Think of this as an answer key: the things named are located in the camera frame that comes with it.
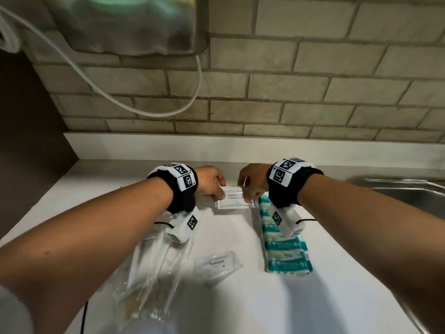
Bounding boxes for person's left forearm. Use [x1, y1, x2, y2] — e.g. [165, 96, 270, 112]
[0, 177, 174, 334]

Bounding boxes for stainless steel sink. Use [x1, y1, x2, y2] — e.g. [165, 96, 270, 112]
[348, 176, 445, 334]

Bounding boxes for stack of teal white packets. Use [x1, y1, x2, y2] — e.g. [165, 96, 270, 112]
[257, 192, 314, 277]

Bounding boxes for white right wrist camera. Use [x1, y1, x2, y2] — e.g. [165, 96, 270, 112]
[269, 204, 306, 239]

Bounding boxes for black left wristband with markers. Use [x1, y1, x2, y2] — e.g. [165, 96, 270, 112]
[147, 163, 199, 215]

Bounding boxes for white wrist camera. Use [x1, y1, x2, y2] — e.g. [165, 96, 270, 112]
[269, 204, 306, 239]
[166, 206, 201, 244]

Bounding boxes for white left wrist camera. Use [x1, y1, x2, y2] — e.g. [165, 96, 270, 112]
[166, 206, 201, 244]

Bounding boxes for white printed sachet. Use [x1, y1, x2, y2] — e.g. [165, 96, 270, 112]
[215, 186, 258, 210]

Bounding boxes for person's left hand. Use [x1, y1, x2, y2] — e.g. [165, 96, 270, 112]
[194, 166, 227, 201]

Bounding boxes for clear toothpaste packet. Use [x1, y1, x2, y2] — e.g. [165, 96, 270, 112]
[194, 251, 243, 288]

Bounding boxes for white wall cable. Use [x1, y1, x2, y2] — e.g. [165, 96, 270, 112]
[0, 5, 203, 118]

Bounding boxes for clear plastic bag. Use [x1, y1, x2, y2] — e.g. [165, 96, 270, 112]
[111, 219, 196, 334]

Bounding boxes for person's right forearm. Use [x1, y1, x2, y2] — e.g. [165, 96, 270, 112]
[298, 174, 445, 331]

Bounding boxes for person's right hand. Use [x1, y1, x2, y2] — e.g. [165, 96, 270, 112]
[238, 163, 272, 204]

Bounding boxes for black wristband with markers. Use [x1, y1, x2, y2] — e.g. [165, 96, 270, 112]
[267, 157, 324, 209]
[147, 163, 199, 215]

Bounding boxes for grey hanging cloth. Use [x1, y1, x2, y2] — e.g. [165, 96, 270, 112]
[43, 0, 210, 57]

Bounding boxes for black right wristband with markers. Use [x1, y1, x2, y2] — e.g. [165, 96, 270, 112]
[267, 157, 324, 209]

